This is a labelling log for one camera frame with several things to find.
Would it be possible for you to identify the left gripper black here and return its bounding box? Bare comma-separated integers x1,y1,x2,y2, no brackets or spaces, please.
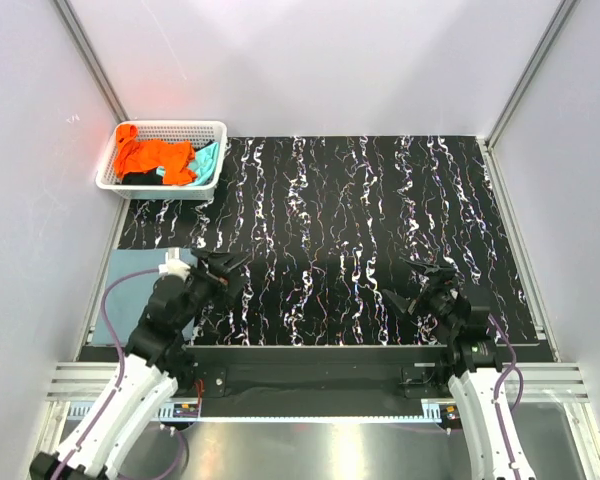
175,247,251,330

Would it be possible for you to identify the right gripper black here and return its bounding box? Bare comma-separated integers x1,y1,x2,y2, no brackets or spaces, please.
382,257,462,334

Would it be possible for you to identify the orange t shirt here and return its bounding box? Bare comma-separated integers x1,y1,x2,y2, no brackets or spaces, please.
113,124,195,186

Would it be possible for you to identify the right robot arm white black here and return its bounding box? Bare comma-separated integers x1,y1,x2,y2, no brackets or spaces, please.
382,260,537,479

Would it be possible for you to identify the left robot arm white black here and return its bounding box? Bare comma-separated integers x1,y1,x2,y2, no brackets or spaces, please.
29,248,249,479

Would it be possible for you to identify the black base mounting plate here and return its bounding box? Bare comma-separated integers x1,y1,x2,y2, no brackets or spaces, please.
186,345,447,400

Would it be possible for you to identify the folded grey-blue t shirt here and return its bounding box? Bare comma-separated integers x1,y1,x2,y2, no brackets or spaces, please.
105,248,168,345

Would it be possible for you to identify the black marbled table mat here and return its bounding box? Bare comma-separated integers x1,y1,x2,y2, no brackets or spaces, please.
119,135,537,346

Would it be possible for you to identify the teal t shirt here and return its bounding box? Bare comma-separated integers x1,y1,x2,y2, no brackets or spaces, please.
188,142,219,186

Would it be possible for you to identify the black t shirt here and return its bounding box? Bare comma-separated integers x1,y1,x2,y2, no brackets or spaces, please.
121,169,163,187

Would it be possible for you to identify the white plastic laundry basket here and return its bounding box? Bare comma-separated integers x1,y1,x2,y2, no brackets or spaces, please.
95,120,228,201

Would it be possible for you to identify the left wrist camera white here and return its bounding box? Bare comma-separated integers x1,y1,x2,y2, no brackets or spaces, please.
158,248,191,281

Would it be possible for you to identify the aluminium frame rail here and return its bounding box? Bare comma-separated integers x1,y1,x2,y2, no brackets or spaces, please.
47,362,589,403

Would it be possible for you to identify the slotted cable duct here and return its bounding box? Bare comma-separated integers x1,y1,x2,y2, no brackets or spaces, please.
67,399,464,424

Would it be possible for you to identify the left corner aluminium post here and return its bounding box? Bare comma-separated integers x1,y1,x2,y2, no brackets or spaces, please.
50,0,129,123

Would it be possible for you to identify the corner aluminium post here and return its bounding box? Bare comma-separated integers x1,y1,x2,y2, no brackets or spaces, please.
484,0,579,150
50,0,129,123

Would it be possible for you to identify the right corner aluminium post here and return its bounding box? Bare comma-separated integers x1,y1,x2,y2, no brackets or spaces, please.
484,0,579,150

